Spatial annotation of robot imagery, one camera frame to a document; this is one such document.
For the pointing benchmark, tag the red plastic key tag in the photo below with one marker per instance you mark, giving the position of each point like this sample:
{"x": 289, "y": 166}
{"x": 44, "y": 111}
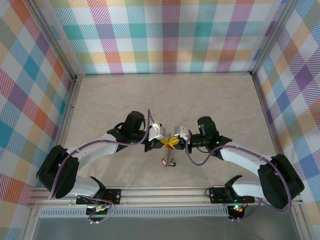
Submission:
{"x": 163, "y": 161}

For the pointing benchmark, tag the black plastic key tag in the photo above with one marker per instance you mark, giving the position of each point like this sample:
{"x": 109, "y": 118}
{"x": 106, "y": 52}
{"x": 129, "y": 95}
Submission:
{"x": 172, "y": 164}

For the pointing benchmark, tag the left white and black arm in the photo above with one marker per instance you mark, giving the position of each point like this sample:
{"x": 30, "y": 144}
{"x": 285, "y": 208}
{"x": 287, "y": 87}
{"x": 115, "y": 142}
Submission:
{"x": 95, "y": 150}

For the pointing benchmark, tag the right white and black arm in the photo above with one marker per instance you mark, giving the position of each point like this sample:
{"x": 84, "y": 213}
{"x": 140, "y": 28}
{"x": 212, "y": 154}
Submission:
{"x": 250, "y": 160}

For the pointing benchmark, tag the grey metal sheet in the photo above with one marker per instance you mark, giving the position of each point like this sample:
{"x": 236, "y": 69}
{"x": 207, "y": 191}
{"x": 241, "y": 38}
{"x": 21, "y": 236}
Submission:
{"x": 162, "y": 230}

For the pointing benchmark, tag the small board with lit LEDs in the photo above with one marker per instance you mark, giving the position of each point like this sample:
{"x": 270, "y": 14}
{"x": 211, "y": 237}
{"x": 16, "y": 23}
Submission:
{"x": 236, "y": 208}

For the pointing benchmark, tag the green terminal circuit board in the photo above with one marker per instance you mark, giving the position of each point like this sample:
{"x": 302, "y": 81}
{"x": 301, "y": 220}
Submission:
{"x": 100, "y": 209}

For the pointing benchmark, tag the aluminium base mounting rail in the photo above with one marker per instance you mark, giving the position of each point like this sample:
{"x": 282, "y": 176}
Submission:
{"x": 162, "y": 195}

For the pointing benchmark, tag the aluminium side frame rail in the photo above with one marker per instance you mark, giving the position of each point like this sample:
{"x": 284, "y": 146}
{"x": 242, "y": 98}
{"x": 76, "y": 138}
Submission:
{"x": 264, "y": 112}
{"x": 65, "y": 120}

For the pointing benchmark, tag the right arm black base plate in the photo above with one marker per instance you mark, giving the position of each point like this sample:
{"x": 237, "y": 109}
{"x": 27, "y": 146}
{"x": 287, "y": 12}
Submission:
{"x": 217, "y": 195}

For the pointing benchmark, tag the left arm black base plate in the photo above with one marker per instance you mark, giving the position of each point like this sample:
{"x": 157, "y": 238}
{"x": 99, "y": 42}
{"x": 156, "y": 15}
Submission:
{"x": 113, "y": 196}

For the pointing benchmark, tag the aluminium frame post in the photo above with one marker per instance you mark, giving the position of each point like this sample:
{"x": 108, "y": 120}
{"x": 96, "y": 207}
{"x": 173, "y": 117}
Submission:
{"x": 55, "y": 41}
{"x": 272, "y": 37}

